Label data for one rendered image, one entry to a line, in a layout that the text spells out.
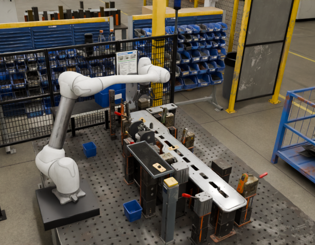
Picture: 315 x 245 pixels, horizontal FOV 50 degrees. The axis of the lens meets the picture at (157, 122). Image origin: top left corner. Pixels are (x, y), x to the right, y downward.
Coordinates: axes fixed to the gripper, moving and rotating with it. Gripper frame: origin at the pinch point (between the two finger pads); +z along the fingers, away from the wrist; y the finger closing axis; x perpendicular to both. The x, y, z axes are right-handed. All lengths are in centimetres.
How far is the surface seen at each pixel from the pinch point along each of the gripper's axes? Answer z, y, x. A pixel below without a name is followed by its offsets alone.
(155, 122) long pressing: 13.8, 7.2, -7.0
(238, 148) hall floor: 114, 162, 40
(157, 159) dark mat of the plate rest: -2, -30, -74
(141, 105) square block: 11.5, 9.8, 23.0
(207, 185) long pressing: 14, -4, -94
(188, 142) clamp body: 15.0, 15.9, -43.7
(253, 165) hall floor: 114, 153, 4
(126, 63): -19, 10, 54
